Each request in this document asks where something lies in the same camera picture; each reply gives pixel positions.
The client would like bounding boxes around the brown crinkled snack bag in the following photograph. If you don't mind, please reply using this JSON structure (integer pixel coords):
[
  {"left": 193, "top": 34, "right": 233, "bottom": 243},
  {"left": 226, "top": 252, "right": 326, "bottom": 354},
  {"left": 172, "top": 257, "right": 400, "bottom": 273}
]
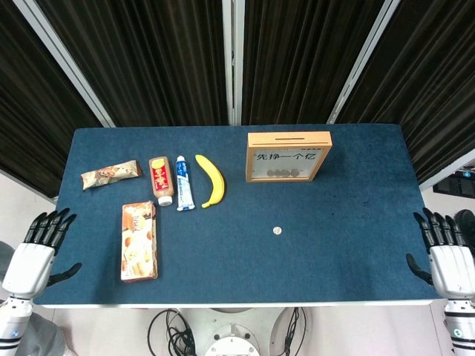
[{"left": 80, "top": 159, "right": 143, "bottom": 191}]

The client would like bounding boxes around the blue felt table cover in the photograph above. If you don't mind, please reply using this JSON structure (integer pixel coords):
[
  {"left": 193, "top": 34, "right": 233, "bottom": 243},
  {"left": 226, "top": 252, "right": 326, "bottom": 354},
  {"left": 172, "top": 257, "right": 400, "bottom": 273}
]
[{"left": 32, "top": 124, "right": 445, "bottom": 306}]

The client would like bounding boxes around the brown bottle with red label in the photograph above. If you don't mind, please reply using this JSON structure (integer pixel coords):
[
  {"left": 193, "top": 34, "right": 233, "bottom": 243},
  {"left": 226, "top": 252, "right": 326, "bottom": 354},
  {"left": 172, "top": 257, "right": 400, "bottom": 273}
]
[{"left": 148, "top": 156, "right": 175, "bottom": 206}]

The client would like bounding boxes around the black pleated curtain panel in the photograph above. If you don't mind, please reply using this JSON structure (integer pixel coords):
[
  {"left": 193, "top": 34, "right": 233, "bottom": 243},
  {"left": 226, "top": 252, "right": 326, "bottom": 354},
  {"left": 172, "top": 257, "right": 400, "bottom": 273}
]
[
  {"left": 240, "top": 0, "right": 387, "bottom": 126},
  {"left": 0, "top": 0, "right": 105, "bottom": 200},
  {"left": 335, "top": 0, "right": 475, "bottom": 185},
  {"left": 36, "top": 0, "right": 229, "bottom": 128}
]

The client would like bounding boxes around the yellow banana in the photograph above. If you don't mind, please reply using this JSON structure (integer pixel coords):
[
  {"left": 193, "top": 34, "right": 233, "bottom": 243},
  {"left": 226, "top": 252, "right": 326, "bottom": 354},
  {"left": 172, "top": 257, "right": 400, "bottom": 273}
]
[{"left": 194, "top": 154, "right": 226, "bottom": 209}]

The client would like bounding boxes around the orange egg roll biscuit box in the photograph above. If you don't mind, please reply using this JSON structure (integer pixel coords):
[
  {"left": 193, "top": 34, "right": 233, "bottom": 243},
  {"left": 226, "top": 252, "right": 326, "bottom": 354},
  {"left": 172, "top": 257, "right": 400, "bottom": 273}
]
[{"left": 120, "top": 201, "right": 159, "bottom": 283}]

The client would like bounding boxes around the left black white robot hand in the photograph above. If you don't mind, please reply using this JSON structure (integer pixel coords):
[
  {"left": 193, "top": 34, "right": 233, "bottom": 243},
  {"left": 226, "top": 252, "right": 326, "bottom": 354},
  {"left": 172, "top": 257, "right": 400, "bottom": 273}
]
[{"left": 1, "top": 207, "right": 82, "bottom": 300}]

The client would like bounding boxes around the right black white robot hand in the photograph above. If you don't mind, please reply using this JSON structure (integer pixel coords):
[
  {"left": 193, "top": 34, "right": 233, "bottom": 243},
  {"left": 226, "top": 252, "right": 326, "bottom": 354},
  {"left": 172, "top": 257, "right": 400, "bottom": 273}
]
[{"left": 405, "top": 207, "right": 475, "bottom": 302}]

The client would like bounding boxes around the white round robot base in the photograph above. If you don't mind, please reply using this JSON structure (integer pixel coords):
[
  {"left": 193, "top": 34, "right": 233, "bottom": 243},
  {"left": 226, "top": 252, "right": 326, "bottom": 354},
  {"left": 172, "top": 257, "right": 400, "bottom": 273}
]
[{"left": 181, "top": 306, "right": 309, "bottom": 356}]

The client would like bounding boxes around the wooden glass-front money box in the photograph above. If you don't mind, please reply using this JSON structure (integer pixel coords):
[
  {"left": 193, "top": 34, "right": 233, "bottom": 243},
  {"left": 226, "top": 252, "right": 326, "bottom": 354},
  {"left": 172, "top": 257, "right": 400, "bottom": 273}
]
[{"left": 245, "top": 132, "right": 333, "bottom": 184}]

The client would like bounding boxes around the blue white toothpaste tube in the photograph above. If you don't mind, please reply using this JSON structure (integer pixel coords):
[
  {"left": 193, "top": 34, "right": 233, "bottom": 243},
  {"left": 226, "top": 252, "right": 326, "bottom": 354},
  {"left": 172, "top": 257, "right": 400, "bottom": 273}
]
[{"left": 174, "top": 155, "right": 196, "bottom": 212}]

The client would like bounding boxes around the black electronic equipment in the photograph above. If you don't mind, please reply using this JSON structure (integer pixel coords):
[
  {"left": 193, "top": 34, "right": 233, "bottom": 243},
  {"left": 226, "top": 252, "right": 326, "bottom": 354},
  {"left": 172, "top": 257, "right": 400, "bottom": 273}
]
[{"left": 433, "top": 169, "right": 475, "bottom": 197}]

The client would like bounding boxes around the grey fabric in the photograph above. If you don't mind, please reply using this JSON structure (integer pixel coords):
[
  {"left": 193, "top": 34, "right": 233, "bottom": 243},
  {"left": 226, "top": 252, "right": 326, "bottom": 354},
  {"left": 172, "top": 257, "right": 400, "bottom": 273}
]
[{"left": 0, "top": 240, "right": 71, "bottom": 356}]

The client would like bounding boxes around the black floor cable bundle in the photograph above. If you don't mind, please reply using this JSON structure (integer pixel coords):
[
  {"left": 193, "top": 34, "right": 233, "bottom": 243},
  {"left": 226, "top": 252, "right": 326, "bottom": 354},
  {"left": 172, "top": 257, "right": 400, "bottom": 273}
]
[
  {"left": 147, "top": 308, "right": 196, "bottom": 356},
  {"left": 281, "top": 306, "right": 308, "bottom": 356}
]

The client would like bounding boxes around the grey partition frame post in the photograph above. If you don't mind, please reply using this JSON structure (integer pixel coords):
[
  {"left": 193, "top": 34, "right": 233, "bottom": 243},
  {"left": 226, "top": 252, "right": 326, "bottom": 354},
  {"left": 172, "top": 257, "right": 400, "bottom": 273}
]
[
  {"left": 326, "top": 0, "right": 402, "bottom": 125},
  {"left": 13, "top": 0, "right": 116, "bottom": 129},
  {"left": 221, "top": 0, "right": 244, "bottom": 126}
]

